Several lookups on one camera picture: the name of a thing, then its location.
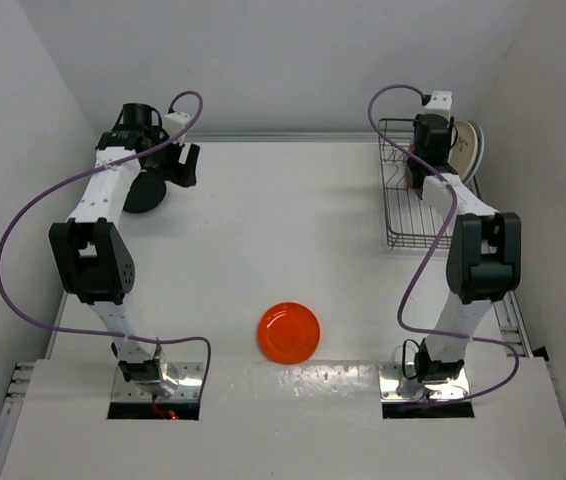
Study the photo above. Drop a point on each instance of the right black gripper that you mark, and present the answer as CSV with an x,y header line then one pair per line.
x,y
447,148

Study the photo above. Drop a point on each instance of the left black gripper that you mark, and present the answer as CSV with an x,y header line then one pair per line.
x,y
176,172

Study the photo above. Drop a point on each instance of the beige blue branch plate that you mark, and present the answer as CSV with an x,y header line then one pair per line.
x,y
463,152

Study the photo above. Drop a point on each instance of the small black plate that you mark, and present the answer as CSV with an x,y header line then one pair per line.
x,y
146,193

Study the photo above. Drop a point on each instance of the white watermelon pattern plate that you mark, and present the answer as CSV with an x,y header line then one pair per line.
x,y
480,150

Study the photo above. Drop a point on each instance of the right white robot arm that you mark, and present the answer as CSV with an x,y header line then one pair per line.
x,y
484,258

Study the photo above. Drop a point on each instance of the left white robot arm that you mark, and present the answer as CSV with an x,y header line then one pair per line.
x,y
136,159

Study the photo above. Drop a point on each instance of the small orange plate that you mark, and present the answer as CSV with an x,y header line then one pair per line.
x,y
288,333

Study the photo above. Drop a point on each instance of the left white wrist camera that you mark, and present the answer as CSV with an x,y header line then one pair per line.
x,y
176,121

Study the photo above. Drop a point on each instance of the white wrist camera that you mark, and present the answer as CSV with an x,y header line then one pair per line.
x,y
176,121
438,103

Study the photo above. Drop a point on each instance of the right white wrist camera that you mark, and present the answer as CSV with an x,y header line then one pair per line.
x,y
438,103

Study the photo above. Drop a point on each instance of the wire dish rack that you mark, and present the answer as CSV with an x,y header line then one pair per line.
x,y
410,223

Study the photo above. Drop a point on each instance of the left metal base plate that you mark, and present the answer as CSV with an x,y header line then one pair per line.
x,y
183,382

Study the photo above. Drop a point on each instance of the metal base plate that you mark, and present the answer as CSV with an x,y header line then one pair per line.
x,y
183,382
397,386

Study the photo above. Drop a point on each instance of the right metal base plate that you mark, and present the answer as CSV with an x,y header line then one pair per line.
x,y
397,386

